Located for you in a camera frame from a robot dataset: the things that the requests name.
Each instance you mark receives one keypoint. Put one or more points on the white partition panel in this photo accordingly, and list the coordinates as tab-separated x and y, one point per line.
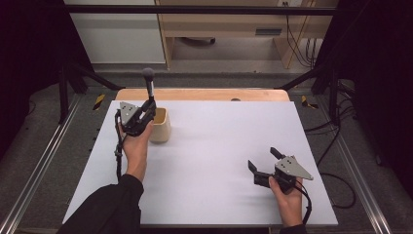
117	35

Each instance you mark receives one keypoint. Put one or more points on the black curtain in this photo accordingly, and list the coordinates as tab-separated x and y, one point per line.
29	65
373	65

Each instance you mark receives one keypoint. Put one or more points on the aluminium floor rail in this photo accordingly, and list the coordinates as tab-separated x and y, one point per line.
360	175
39	162

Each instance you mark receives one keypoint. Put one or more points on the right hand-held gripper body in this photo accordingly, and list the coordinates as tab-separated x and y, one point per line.
289	169

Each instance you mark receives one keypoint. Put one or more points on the person's left hand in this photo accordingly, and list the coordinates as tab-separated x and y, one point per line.
136	148

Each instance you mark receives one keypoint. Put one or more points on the white wall socket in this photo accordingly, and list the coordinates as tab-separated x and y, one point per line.
292	2

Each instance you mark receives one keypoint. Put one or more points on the light wooden office desk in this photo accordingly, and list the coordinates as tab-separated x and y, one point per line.
227	22

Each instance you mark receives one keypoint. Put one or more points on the wooden table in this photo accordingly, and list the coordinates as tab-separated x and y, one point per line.
195	95

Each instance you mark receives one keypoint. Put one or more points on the black horizontal frame bar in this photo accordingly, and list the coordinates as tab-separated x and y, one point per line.
195	9

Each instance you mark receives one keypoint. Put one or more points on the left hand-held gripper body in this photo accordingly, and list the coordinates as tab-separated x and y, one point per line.
130	118

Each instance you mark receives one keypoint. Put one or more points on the yellow black floor tape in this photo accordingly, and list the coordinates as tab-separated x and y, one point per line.
99	101
307	102

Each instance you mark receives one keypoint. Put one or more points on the chair base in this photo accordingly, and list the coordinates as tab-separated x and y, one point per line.
198	41

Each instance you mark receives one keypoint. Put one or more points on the black metal stand strut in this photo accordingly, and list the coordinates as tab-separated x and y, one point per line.
94	78
305	78

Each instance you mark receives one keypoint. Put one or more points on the black makeup brush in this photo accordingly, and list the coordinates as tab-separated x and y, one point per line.
149	83

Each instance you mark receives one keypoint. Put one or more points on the cream square ceramic cup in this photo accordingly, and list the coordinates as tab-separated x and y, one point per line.
162	130

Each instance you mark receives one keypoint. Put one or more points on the person's right hand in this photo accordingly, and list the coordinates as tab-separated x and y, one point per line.
289	201

